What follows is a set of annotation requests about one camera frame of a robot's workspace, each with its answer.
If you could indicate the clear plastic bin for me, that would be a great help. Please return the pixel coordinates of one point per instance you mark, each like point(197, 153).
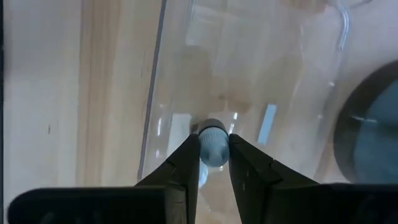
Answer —
point(248, 77)

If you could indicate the small black white-label bottle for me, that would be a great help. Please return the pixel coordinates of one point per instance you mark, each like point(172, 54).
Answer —
point(214, 146)

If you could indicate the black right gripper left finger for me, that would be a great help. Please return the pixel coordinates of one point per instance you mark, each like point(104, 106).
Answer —
point(183, 174)

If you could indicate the white globe table lamp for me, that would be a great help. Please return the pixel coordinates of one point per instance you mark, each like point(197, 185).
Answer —
point(373, 140)

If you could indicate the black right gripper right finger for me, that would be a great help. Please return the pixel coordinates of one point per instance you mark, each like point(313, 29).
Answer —
point(252, 180)

